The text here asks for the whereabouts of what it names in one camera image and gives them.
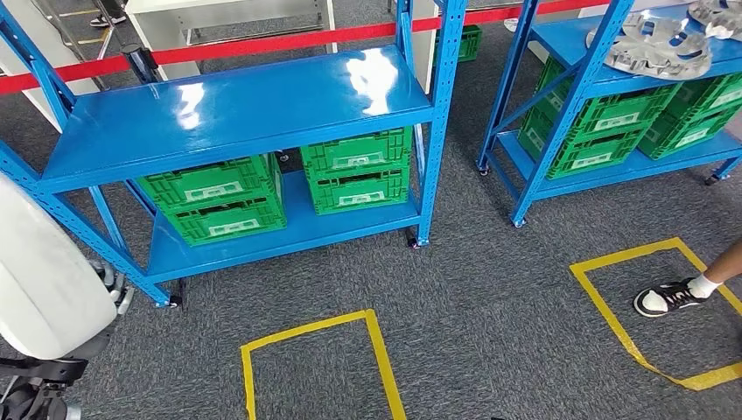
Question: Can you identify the white board panel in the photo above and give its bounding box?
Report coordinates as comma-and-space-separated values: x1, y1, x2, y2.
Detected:
0, 0, 101, 133

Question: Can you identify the green plastic crate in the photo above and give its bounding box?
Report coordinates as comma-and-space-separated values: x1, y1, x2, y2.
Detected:
300, 127, 414, 178
517, 107, 648, 181
637, 104, 742, 161
434, 24, 483, 65
136, 153, 285, 213
168, 197, 288, 248
661, 72, 742, 126
307, 168, 411, 217
535, 58, 679, 137

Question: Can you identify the person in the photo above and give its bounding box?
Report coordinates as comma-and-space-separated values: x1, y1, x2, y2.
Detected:
89, 0, 128, 28

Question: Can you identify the chrome pole frame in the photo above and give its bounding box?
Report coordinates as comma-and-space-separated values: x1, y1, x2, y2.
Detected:
31, 0, 117, 91

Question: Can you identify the blue metal shelf rack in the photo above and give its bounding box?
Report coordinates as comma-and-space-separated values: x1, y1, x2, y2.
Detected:
0, 0, 468, 308
476, 0, 742, 228

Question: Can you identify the silver cast metal part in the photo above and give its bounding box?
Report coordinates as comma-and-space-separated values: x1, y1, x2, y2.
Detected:
686, 0, 742, 40
586, 12, 713, 81

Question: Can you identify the red barrier belt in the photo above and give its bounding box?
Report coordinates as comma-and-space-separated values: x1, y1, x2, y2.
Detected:
0, 0, 610, 95

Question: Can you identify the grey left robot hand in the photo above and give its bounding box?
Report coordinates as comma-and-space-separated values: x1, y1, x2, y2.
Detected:
34, 259, 136, 363

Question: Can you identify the white plastic shell part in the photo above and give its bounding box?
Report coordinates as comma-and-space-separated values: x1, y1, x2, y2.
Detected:
0, 173, 120, 361

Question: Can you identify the black barrier post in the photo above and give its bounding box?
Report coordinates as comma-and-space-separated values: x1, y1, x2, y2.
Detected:
120, 43, 160, 85

